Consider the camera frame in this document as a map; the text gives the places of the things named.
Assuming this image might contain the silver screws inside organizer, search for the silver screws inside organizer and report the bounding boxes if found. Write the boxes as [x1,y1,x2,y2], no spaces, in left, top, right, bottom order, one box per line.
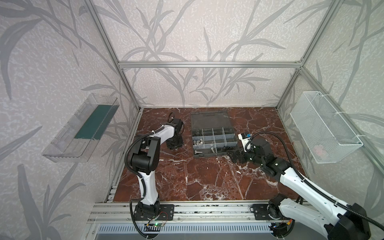
[193,137,207,150]

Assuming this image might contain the aluminium front rail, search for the aluminium front rail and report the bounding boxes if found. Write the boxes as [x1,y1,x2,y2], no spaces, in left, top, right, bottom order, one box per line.
[85,201,341,224]

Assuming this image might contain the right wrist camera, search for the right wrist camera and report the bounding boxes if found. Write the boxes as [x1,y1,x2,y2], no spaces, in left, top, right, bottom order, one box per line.
[238,133,253,152]

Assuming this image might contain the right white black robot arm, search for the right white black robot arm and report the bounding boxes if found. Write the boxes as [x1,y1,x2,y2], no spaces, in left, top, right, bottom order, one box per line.
[227,136,384,240]

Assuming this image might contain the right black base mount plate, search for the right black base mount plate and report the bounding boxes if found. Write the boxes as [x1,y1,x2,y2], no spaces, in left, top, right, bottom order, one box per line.
[250,204,290,222]

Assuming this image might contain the red object in basket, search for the red object in basket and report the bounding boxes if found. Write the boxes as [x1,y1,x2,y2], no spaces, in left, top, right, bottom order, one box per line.
[313,145,328,158]

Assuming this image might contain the clear plastic wall bin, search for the clear plastic wall bin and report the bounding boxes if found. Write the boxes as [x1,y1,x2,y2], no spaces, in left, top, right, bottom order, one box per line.
[42,94,120,163]

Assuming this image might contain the aluminium cage frame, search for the aluminium cage frame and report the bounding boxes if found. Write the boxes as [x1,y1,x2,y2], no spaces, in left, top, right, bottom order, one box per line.
[83,1,384,218]

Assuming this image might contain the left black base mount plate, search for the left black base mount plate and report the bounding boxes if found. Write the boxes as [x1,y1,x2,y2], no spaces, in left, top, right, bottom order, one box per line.
[134,203,175,221]

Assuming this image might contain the grey plastic compartment organizer box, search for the grey plastic compartment organizer box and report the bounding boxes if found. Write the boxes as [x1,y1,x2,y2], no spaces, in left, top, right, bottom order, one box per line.
[191,111,240,158]

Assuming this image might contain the white wire mesh basket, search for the white wire mesh basket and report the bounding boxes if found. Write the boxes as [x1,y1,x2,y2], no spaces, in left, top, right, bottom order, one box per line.
[290,91,364,164]

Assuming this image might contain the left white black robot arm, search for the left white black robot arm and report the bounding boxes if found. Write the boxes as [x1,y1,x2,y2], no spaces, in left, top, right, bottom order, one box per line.
[124,119,184,215]

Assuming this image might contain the green electronics board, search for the green electronics board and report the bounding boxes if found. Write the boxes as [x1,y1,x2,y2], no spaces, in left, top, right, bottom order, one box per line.
[144,222,166,232]

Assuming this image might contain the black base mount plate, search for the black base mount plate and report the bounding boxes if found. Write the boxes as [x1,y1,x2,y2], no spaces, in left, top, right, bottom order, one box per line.
[134,203,175,221]
[250,204,290,222]

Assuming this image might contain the right black corrugated cable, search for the right black corrugated cable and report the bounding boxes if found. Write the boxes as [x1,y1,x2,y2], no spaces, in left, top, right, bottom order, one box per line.
[244,131,384,232]

